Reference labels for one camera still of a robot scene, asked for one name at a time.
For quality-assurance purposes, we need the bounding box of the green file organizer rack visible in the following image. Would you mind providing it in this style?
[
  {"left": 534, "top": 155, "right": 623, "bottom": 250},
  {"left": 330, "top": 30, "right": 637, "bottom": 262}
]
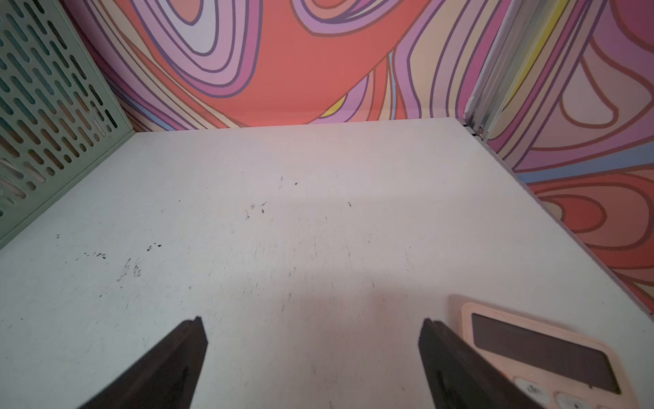
[{"left": 1, "top": 0, "right": 135, "bottom": 246}]

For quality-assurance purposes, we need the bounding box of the aluminium frame post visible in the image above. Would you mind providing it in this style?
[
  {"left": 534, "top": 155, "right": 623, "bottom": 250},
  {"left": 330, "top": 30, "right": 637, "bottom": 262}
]
[{"left": 463, "top": 1, "right": 556, "bottom": 142}]

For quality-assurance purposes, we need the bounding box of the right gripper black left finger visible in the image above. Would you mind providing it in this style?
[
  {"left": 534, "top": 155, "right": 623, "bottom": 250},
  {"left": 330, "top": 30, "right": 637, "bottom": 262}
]
[{"left": 82, "top": 316, "right": 208, "bottom": 408}]

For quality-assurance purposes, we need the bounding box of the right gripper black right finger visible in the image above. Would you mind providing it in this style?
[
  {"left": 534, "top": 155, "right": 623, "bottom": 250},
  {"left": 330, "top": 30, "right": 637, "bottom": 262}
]
[{"left": 418, "top": 319, "right": 540, "bottom": 409}]

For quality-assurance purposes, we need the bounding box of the pink calculator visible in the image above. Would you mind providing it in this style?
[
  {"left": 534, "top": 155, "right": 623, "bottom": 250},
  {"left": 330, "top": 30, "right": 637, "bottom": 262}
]
[{"left": 460, "top": 302, "right": 640, "bottom": 408}]

